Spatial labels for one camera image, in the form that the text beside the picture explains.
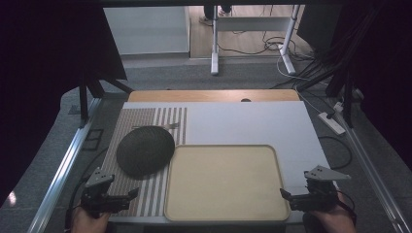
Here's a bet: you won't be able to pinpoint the white floor cable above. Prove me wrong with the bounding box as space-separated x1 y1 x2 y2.
276 56 326 115

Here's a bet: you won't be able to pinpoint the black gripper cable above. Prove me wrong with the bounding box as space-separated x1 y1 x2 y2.
335 189 358 225
63 147 110 231

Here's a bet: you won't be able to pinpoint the bundle of black cables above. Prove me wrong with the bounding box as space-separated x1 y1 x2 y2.
271 4 387 92

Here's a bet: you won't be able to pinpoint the person's right hand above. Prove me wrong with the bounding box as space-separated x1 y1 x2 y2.
307 201 358 233

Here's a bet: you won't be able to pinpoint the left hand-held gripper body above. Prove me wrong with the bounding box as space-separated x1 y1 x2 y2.
80 166 131 218

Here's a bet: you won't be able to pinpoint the black floor cable loop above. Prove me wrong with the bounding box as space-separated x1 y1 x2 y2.
318 135 353 171

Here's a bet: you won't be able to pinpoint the white desk frame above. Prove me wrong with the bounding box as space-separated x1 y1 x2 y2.
210 4 301 77

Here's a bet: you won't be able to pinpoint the brown white striped placemat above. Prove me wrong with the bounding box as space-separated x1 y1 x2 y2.
101 107 189 218

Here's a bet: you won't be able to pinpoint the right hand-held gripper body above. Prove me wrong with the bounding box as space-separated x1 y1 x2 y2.
289 165 352 214

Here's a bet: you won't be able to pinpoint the beige rectangular tray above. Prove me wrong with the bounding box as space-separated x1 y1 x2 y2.
163 144 292 223

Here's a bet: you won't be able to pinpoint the white power strip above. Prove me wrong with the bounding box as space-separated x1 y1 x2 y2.
317 111 347 136

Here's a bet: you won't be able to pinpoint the white cabinet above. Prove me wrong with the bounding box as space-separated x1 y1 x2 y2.
103 6 191 56

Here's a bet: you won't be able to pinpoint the aluminium rail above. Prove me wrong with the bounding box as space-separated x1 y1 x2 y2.
335 111 412 233
26 96 103 233

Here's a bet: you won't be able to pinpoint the tangled black floor cables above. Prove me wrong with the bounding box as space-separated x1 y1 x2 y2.
216 30 315 63

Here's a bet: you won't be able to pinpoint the black curtain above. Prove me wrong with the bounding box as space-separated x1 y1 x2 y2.
0 0 128 206
296 0 412 163

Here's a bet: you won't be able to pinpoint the white board sheet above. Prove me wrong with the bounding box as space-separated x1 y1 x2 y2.
108 100 331 225

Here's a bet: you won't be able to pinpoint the person's left hand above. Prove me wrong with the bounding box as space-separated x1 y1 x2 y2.
70 206 112 233

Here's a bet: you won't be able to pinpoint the dark round plate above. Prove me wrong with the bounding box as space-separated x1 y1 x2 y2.
116 125 176 180

